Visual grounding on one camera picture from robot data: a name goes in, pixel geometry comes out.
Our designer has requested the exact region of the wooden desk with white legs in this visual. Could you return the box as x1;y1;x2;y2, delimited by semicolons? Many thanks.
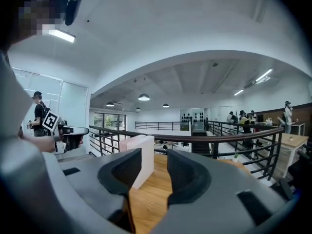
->
277;133;309;177

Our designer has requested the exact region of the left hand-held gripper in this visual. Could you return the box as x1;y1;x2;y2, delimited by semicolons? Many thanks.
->
41;109;90;154

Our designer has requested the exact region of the black office chair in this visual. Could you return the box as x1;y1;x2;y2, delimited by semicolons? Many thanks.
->
287;142;312;195

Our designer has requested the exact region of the person's left forearm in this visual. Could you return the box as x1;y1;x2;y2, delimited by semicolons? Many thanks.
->
17;132;56;154

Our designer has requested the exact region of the black head-worn camera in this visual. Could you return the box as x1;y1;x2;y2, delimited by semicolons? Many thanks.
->
64;0;83;26

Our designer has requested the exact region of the cream box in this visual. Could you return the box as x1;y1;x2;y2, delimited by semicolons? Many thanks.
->
126;135;156;190

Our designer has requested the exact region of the white wall display panel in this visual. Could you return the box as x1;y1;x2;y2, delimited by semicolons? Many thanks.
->
179;108;206;131

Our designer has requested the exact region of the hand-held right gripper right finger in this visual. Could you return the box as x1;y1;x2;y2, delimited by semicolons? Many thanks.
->
150;149;287;234

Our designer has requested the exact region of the distant black railing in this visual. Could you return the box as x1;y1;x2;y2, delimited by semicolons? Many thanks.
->
135;121;191;131

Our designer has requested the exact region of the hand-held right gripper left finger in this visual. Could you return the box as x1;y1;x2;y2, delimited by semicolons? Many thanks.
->
58;148;143;233

